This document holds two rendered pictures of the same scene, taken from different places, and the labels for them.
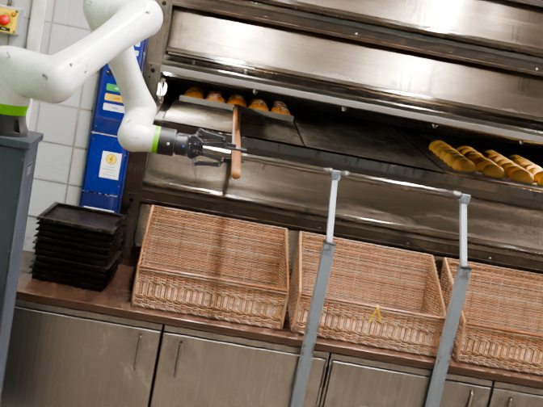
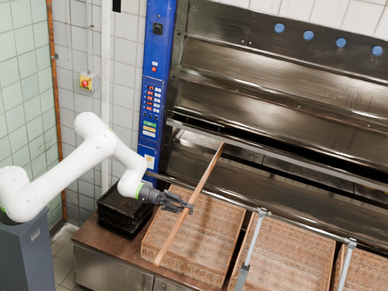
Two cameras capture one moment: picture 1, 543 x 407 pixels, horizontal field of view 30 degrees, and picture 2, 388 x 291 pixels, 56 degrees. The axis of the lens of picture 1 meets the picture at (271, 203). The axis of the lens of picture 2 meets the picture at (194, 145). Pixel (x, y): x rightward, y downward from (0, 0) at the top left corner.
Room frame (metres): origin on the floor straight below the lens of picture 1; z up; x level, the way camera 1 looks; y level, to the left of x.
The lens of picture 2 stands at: (2.05, -0.28, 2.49)
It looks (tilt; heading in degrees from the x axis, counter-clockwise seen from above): 33 degrees down; 19
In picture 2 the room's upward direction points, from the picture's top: 9 degrees clockwise
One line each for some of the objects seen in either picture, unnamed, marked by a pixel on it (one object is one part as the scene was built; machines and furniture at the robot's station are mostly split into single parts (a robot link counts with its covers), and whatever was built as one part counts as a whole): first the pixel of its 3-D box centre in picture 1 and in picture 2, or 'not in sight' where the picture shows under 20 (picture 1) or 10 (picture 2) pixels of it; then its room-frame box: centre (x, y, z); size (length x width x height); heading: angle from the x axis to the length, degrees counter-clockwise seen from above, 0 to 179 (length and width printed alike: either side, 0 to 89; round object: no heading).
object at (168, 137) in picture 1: (167, 141); (147, 193); (3.38, 0.38, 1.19); 0.12 x 0.06 x 0.09; 4
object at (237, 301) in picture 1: (213, 264); (194, 232); (3.70, 0.17, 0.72); 0.56 x 0.49 x 0.28; 95
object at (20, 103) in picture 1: (13, 80); (12, 190); (2.91, 0.80, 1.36); 0.16 x 0.13 x 0.19; 61
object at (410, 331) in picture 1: (366, 291); (282, 265); (3.74, -0.42, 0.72); 0.56 x 0.49 x 0.28; 93
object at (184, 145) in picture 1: (189, 145); (159, 198); (3.38, 0.31, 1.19); 0.09 x 0.07 x 0.08; 94
